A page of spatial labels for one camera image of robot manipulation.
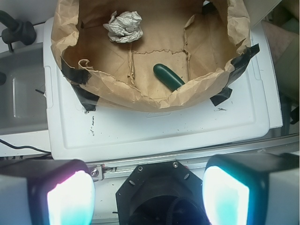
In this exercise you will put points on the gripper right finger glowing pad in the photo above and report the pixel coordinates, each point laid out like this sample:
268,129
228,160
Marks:
252,189

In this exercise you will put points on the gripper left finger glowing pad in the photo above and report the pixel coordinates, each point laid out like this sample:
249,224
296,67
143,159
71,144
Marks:
46,192

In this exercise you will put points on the green plastic pickle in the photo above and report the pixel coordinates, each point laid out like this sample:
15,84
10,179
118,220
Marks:
169,78

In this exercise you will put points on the white plastic bin lid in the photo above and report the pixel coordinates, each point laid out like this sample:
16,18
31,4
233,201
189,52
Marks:
109,133

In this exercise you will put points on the grey plastic tray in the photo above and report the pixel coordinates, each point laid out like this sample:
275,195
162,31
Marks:
22,87

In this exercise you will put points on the black clamp knob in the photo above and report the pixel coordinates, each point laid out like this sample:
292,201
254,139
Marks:
16,30

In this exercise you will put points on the brown paper bag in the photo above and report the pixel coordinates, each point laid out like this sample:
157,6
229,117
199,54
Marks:
207,46

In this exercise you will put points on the crumpled white paper ball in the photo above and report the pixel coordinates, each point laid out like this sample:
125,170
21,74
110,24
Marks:
124,28

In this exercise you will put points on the aluminium rail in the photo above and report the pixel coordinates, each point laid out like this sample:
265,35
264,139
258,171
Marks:
193,159

